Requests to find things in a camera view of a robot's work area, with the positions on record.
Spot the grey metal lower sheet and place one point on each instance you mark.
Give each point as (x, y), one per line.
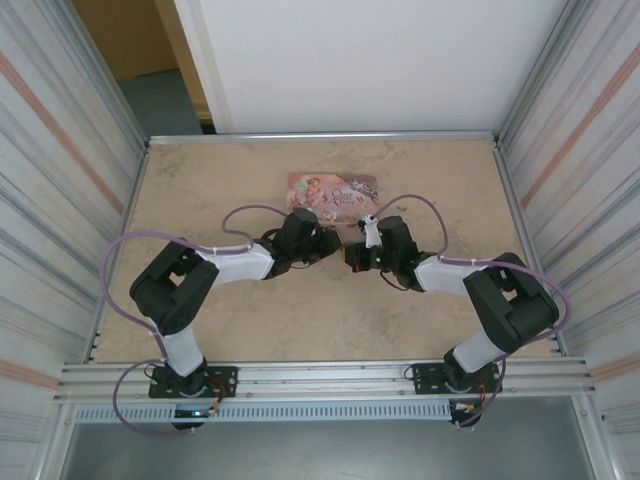
(325, 450)

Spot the aluminium table side rail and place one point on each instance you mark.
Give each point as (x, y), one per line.
(141, 175)
(512, 200)

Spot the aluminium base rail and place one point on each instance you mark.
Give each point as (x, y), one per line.
(325, 380)

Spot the white wall panel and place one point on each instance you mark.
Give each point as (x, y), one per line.
(375, 60)

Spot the brown cardboard board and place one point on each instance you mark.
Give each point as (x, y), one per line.
(130, 35)

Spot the aluminium table edge rail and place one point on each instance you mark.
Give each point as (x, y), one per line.
(325, 137)

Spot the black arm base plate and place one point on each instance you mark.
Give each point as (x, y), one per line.
(425, 380)
(225, 380)

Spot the translucent corrugated side panel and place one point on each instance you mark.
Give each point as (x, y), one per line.
(590, 150)
(50, 150)

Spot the pink printed tin box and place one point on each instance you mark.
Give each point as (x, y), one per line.
(345, 192)

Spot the aluminium frame post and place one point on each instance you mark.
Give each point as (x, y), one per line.
(537, 75)
(117, 85)

